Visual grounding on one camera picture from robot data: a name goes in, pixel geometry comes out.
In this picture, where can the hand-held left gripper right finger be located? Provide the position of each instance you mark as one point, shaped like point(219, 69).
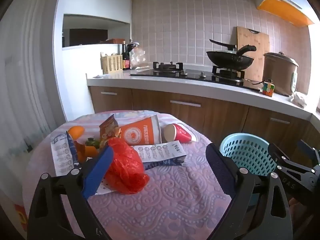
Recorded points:
point(220, 170)

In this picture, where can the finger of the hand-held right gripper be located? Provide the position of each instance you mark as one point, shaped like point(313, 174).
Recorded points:
point(308, 150)
point(280, 155)

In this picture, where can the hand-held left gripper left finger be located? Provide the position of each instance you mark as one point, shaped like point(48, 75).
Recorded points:
point(97, 172)

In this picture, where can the orange peel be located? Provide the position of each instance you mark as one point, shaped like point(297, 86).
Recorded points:
point(76, 132)
point(86, 152)

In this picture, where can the red plastic bag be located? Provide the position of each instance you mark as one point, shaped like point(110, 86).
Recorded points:
point(125, 167)

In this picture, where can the green vegetable scrap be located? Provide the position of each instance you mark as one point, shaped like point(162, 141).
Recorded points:
point(91, 142)

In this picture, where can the light blue perforated plastic basket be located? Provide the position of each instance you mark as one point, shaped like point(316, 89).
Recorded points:
point(245, 150)

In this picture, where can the white printed packet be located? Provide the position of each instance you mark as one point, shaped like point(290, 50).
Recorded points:
point(160, 152)
point(61, 155)

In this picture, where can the orange snack wrapper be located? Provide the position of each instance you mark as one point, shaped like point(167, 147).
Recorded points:
point(110, 130)

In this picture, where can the red paper cup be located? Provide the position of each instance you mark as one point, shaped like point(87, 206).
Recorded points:
point(180, 133)

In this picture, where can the orange paper cup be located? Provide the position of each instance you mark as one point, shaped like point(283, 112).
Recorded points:
point(140, 132)

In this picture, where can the white crumpled cloth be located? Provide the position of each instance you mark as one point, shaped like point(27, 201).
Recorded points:
point(298, 100)

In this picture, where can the pink patterned tablecloth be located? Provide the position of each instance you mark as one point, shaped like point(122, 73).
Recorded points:
point(175, 200)

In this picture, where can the colourful puzzle cube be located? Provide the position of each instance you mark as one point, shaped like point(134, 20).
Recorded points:
point(268, 88)

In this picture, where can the brown rice cooker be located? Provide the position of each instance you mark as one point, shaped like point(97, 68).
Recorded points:
point(277, 72)

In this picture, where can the red and yellow package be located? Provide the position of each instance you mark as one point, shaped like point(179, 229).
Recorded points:
point(21, 215)

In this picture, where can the wooden base cabinet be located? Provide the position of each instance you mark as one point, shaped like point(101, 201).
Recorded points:
point(155, 102)

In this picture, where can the white paper scrap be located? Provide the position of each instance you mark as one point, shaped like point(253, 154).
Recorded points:
point(98, 76)

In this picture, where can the black gas stove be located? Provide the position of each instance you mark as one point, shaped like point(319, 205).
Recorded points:
point(195, 76)

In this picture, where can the white kitchen counter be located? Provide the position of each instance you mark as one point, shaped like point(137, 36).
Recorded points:
point(175, 82)

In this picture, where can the black wok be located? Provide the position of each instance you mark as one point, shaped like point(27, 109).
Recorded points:
point(230, 60)

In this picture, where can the beige slatted utensil basket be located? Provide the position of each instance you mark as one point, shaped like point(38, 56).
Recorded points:
point(111, 65)

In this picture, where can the white curtain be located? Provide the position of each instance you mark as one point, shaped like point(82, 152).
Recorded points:
point(32, 80)

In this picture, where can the dark soy sauce bottle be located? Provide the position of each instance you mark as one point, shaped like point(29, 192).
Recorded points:
point(125, 60)

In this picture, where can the wooden cutting board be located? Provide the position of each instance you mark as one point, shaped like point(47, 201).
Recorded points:
point(252, 38)

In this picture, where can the clear plastic jar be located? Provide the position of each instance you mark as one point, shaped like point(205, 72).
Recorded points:
point(138, 60)

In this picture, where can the brown wooden box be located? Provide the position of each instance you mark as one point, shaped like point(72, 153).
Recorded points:
point(112, 41)

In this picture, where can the dark wooden cabinet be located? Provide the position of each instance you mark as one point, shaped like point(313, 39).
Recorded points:
point(87, 37)

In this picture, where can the orange wall cabinet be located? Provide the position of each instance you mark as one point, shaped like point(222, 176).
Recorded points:
point(282, 8)

